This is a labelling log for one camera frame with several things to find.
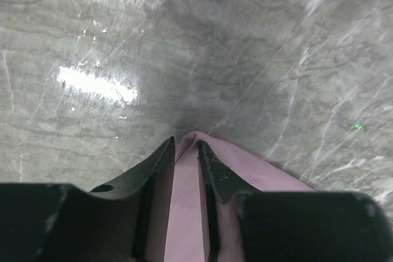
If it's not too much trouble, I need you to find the pink tank top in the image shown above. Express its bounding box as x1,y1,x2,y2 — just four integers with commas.
164,131,312,261

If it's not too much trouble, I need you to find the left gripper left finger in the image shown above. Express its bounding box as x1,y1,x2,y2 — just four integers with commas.
90,137,176,259

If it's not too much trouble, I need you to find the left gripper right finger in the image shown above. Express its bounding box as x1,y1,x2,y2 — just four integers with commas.
197,140,259,259

